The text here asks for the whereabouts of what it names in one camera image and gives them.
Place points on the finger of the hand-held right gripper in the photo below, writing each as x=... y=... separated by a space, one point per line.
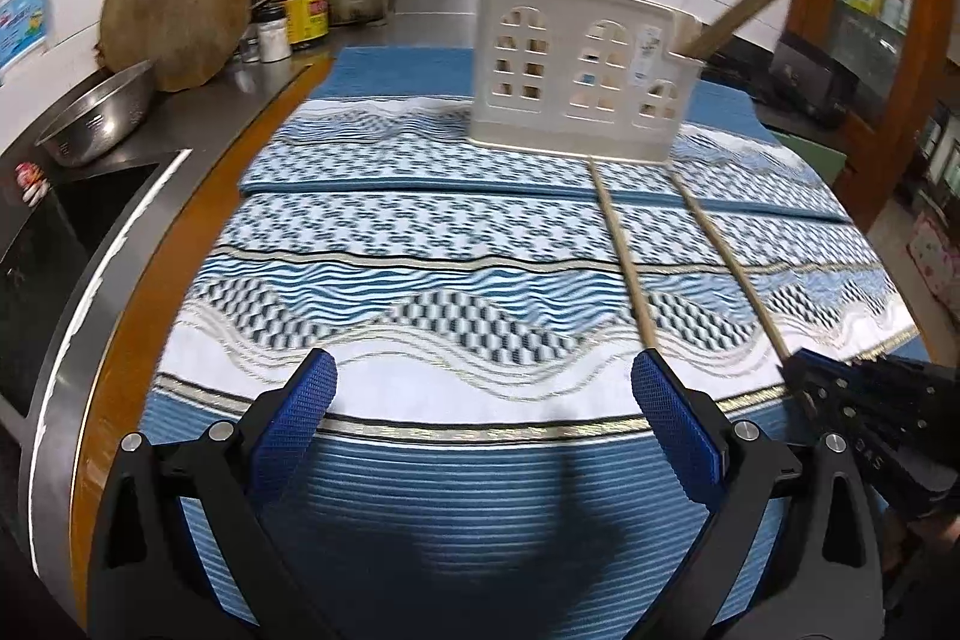
x=885 y=452
x=847 y=379

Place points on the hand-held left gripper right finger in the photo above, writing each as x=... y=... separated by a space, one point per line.
x=675 y=422

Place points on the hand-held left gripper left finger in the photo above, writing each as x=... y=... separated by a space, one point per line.
x=300 y=415

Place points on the white house-shaped chopstick holder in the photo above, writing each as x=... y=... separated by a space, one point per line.
x=561 y=55

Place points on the floral patterned box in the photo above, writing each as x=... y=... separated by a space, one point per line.
x=937 y=265

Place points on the blue white patterned tablecloth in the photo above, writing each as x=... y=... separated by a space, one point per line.
x=450 y=235

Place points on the black glass cooktop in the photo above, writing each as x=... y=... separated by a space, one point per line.
x=30 y=280

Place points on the steel mixing bowl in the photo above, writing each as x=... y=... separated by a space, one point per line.
x=97 y=115

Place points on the small white jar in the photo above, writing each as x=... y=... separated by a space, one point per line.
x=274 y=40

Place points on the dark sauce bottle yellow label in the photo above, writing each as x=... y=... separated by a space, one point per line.
x=309 y=18

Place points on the round wooden cutting board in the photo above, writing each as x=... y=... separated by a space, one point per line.
x=172 y=10

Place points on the white detergent jug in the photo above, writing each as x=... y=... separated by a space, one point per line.
x=26 y=10

